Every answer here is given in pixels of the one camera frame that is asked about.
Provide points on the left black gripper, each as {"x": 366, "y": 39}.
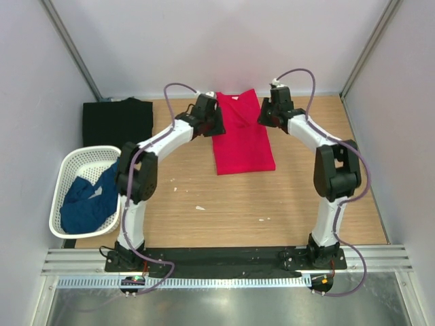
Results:
{"x": 219, "y": 129}

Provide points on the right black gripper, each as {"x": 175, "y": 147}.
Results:
{"x": 266, "y": 103}

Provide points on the red t shirt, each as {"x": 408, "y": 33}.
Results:
{"x": 245, "y": 147}

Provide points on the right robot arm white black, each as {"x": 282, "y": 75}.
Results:
{"x": 336, "y": 173}

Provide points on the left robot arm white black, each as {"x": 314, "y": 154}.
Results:
{"x": 137, "y": 174}

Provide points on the folded black t shirt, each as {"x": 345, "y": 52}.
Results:
{"x": 116, "y": 123}

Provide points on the white plastic laundry basket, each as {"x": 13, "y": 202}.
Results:
{"x": 88, "y": 163}

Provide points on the blue t shirt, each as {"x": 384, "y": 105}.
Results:
{"x": 87, "y": 206}

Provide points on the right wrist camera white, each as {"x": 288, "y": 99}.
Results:
{"x": 276, "y": 84}

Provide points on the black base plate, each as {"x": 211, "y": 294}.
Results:
{"x": 221, "y": 262}

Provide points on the right aluminium corner post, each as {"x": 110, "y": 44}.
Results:
{"x": 380, "y": 28}

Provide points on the aluminium corner post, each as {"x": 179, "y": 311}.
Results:
{"x": 380, "y": 28}
{"x": 70, "y": 46}

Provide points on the white slotted cable duct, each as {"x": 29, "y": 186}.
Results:
{"x": 136, "y": 282}

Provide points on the aluminium rail frame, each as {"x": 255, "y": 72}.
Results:
{"x": 378, "y": 258}

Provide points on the left aluminium corner post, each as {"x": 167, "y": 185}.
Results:
{"x": 70, "y": 46}

